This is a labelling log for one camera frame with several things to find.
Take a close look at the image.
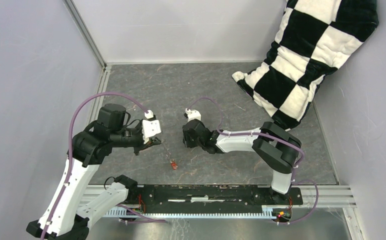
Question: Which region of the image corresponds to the large metal keyring plate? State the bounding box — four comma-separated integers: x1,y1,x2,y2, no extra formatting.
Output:
161,140,175,162

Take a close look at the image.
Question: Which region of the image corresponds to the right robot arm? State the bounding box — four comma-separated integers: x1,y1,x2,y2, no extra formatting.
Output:
182,119,305,204

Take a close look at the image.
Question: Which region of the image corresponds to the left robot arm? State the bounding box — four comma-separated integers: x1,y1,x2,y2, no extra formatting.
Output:
26,103,161,240

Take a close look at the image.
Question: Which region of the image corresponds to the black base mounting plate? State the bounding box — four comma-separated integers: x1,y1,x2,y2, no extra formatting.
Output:
122,184,304,214

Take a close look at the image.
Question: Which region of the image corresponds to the black and white checkered blanket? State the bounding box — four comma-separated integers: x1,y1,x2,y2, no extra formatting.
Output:
232,0,379,131

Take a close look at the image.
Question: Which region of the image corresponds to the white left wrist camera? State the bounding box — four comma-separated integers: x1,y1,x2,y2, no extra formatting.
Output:
141,119,162,144

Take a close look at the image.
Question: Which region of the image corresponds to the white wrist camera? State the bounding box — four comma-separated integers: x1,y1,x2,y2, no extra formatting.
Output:
184,108,202,122
141,119,162,144

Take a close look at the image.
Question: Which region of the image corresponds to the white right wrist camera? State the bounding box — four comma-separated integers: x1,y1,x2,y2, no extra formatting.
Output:
184,108,202,122

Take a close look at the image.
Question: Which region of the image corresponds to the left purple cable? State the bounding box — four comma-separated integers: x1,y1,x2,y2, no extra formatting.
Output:
39,92,169,240

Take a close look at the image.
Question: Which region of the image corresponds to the purple cable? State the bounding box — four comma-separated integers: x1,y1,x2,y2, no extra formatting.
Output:
39,92,169,240
184,96,320,226

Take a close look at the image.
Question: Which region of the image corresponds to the white slotted cable duct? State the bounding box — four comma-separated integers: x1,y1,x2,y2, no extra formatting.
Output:
103,206,276,220

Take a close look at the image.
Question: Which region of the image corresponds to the aluminium frame rail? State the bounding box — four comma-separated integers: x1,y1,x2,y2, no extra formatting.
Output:
56,184,357,209

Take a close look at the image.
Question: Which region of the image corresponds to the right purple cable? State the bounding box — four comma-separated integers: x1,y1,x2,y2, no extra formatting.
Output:
184,96,320,226

